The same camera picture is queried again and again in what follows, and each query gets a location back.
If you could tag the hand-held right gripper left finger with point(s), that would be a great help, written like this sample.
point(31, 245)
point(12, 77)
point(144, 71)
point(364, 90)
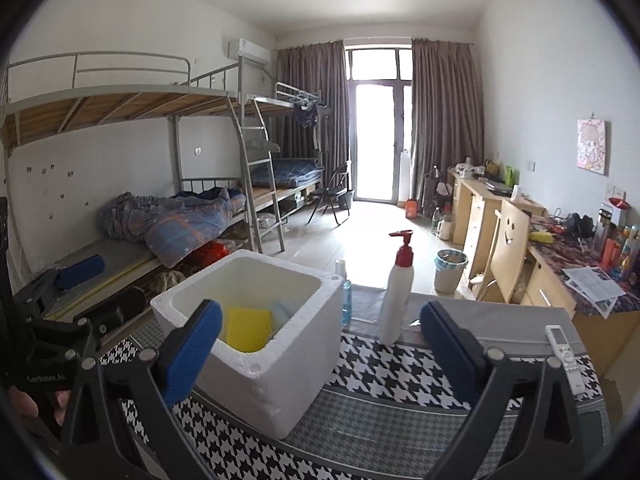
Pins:
point(192, 355)

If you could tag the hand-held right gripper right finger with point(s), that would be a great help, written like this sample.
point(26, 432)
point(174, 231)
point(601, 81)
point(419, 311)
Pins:
point(450, 355)

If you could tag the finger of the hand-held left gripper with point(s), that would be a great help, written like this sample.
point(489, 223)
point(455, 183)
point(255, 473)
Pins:
point(80, 270)
point(117, 307)

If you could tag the yellow sponge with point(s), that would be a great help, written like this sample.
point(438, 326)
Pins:
point(247, 330)

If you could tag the white foam box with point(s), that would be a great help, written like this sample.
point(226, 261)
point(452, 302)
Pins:
point(300, 360)

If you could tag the person's left hand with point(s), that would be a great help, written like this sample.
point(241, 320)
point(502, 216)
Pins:
point(22, 404)

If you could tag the grey mattress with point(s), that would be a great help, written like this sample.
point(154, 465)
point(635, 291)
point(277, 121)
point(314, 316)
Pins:
point(120, 255)

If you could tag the beige crumpled cloth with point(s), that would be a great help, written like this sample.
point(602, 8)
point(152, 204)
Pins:
point(172, 280)

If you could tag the grey mat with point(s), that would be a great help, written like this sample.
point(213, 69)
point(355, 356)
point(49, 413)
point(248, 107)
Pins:
point(500, 317)

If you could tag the white bottle with red pump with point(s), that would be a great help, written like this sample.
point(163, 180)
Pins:
point(395, 300)

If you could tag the round trash bin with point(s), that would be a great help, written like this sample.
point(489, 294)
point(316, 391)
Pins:
point(450, 275)

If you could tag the houndstooth table cloth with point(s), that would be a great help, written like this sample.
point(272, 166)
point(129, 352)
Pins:
point(380, 395)

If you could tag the blue plaid quilt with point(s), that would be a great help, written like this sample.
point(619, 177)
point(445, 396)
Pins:
point(175, 230)

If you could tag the red plastic bag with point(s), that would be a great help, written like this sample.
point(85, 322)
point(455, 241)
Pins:
point(210, 255)

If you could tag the white remote control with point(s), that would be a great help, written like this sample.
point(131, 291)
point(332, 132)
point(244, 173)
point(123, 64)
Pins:
point(562, 352)

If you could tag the blue liquid bottle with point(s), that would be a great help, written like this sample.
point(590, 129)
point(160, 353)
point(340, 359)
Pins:
point(346, 305)

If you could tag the cluttered wooden desk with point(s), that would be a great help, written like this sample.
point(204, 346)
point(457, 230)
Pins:
point(550, 285)

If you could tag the wooden smiley chair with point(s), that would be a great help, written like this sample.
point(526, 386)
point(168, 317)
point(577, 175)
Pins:
point(507, 245)

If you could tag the white jug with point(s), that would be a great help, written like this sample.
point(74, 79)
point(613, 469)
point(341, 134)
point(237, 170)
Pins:
point(444, 229)

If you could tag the wooden desk with drawers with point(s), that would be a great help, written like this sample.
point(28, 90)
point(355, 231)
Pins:
point(475, 210)

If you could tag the yellow item on desk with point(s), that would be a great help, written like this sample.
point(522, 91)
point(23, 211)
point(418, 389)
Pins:
point(540, 236)

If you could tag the red bucket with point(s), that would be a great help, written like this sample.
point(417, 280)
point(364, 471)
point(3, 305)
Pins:
point(410, 209)

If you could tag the printed papers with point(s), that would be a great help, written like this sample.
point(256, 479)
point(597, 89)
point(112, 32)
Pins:
point(597, 287)

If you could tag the large metal bunk bed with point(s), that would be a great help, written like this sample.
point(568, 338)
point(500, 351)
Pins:
point(100, 105)

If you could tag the white upright roll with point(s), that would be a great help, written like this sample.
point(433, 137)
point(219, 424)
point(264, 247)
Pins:
point(404, 177)

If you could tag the black headphones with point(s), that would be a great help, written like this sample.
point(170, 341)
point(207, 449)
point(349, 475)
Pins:
point(580, 225)

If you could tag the black bucket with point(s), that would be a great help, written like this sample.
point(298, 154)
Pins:
point(345, 200)

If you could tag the green packet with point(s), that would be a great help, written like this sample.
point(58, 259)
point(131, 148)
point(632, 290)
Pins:
point(509, 176)

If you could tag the group of bottles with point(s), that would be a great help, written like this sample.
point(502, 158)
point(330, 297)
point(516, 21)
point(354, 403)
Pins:
point(620, 250)

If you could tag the metal bed ladder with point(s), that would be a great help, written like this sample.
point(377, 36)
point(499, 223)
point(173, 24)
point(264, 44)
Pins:
point(257, 161)

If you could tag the dark blue bedding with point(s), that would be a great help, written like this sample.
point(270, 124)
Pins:
point(287, 170)

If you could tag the black folding chair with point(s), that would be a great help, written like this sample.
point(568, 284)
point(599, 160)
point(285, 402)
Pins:
point(337, 180)

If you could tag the glass balcony door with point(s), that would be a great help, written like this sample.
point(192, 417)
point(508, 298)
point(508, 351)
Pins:
point(380, 135)

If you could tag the brown curtain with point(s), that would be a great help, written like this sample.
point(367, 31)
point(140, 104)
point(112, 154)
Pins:
point(447, 120)
point(310, 75)

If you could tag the small metal bunk bed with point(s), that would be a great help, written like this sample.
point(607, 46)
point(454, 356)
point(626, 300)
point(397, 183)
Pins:
point(280, 103)

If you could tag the dark hanging clothes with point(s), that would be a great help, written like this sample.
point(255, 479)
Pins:
point(306, 115)

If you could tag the white air conditioner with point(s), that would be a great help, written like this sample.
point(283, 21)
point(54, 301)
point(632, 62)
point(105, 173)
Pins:
point(247, 50)

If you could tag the wide wall socket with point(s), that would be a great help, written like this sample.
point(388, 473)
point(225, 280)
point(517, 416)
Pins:
point(615, 191)

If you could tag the pink wall picture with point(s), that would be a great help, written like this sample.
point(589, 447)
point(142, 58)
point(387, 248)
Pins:
point(592, 147)

